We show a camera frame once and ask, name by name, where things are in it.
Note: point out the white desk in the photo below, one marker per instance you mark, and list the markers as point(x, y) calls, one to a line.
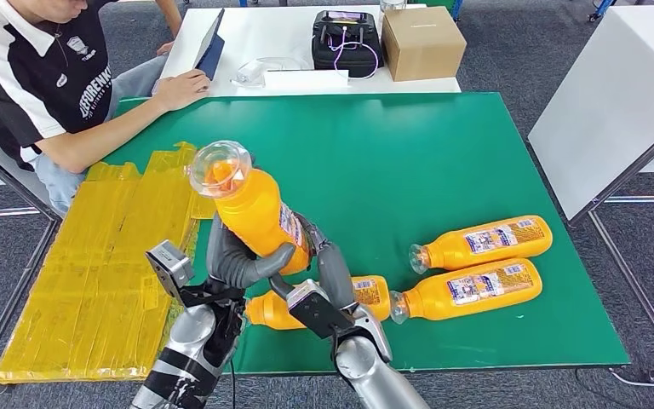
point(270, 34)

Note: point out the brown cardboard box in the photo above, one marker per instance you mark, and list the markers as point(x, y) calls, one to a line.
point(423, 51)

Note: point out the person's left forearm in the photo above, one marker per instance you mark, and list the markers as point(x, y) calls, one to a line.
point(169, 20)

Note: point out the orange detergent bottle clear cap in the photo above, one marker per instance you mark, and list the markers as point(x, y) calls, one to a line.
point(451, 254)
point(253, 209)
point(428, 299)
point(268, 313)

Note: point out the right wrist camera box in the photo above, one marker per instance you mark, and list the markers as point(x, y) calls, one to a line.
point(318, 310)

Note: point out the person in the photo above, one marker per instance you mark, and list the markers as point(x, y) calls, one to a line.
point(22, 73)

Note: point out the white power adapter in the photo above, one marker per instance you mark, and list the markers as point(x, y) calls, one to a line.
point(251, 72)

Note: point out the blue metal rack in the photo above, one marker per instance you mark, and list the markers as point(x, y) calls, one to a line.
point(458, 8)
point(602, 8)

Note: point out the clear glass jar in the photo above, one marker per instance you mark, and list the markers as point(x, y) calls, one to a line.
point(393, 5)

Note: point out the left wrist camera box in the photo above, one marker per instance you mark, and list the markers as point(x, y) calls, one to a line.
point(169, 268)

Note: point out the yellow taped plastic sheet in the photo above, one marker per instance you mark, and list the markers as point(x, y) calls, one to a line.
point(79, 282)

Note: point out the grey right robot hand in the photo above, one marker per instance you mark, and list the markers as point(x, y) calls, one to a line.
point(338, 271)

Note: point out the person's right forearm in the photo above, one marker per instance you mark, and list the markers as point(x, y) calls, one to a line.
point(101, 132)

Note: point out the flat white box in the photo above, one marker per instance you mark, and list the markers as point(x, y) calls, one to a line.
point(304, 82)

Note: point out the tablet in dark blue case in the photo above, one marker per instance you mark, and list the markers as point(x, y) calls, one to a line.
point(211, 53)

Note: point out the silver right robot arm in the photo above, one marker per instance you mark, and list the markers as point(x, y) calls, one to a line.
point(369, 367)

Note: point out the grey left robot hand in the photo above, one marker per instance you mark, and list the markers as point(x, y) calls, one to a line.
point(222, 265)

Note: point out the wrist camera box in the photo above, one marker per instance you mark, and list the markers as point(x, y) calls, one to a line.
point(318, 310)
point(169, 268)

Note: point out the black remote controller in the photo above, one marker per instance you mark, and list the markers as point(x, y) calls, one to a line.
point(327, 56)

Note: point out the clear plastic bag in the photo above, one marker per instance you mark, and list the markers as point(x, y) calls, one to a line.
point(282, 65)

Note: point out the person's right hand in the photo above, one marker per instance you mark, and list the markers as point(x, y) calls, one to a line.
point(183, 89)

